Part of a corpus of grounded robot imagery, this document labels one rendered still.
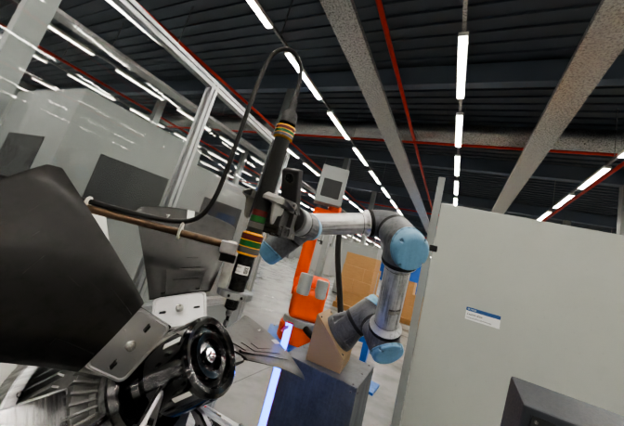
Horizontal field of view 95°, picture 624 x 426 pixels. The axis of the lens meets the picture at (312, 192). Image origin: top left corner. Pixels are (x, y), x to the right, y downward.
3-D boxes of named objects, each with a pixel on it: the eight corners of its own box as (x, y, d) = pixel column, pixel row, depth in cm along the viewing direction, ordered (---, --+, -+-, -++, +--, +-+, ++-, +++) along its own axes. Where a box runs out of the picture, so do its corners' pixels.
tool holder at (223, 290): (203, 293, 52) (221, 240, 53) (207, 286, 58) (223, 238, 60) (252, 304, 54) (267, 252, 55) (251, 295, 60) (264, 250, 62)
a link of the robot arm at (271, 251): (272, 251, 94) (298, 231, 93) (273, 272, 84) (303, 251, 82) (256, 235, 91) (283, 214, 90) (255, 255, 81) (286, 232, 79)
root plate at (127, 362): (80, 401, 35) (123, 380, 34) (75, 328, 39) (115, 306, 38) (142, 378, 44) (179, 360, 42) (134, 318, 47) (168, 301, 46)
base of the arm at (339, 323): (333, 315, 131) (351, 303, 130) (351, 348, 124) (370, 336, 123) (323, 317, 117) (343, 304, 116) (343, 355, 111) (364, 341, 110)
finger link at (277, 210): (269, 222, 54) (282, 227, 63) (279, 192, 55) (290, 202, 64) (254, 218, 54) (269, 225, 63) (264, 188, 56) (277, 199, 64)
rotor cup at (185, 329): (114, 462, 37) (193, 429, 35) (103, 345, 43) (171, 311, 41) (192, 413, 50) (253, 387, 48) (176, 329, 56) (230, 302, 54)
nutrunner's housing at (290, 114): (219, 309, 53) (288, 93, 62) (220, 303, 57) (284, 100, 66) (240, 314, 54) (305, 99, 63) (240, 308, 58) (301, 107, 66)
